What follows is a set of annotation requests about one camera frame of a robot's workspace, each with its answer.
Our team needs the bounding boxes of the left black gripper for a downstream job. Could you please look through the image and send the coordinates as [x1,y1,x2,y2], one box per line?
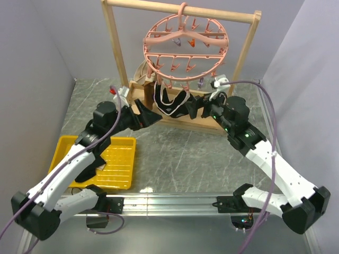
[106,98,162,136]

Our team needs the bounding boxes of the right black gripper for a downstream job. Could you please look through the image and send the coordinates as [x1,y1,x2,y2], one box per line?
[185,89,234,133]

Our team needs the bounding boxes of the black underwear beige waistband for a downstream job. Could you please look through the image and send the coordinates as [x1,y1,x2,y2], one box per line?
[154,81,193,119]

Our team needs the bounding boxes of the pink round clip hanger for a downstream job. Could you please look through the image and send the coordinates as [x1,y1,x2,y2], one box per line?
[143,2,229,83]

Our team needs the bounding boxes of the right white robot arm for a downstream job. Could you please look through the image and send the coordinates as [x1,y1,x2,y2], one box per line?
[185,95,331,234]

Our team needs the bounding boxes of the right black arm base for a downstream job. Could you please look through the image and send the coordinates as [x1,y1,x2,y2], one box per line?
[212,196,261,233]

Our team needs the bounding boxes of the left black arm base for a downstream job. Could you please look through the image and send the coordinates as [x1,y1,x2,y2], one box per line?
[80,196,125,235]

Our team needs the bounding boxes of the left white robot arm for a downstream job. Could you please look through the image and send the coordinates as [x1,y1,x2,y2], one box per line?
[11,99,162,241]

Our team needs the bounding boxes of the brown underwear striped waistband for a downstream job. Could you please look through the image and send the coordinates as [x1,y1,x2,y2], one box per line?
[133,60,156,110]

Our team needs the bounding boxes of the black underwear in tray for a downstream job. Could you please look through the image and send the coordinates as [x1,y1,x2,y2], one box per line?
[75,156,106,183]

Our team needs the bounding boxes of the wooden hanging rack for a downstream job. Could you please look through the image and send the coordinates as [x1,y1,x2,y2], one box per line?
[101,1,262,135]

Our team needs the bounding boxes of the yellow plastic tray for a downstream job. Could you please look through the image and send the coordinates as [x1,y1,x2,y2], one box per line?
[47,135,137,191]

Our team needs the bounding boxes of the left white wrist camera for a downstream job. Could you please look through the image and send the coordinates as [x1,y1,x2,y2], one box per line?
[110,85,129,107]

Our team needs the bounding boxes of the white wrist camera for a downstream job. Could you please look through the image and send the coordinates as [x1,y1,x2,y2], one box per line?
[209,74,230,101]
[110,85,129,107]

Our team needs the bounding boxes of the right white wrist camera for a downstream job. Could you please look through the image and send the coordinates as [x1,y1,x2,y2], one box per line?
[209,74,230,101]

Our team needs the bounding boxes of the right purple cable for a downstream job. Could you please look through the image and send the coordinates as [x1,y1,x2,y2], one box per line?
[219,79,279,254]

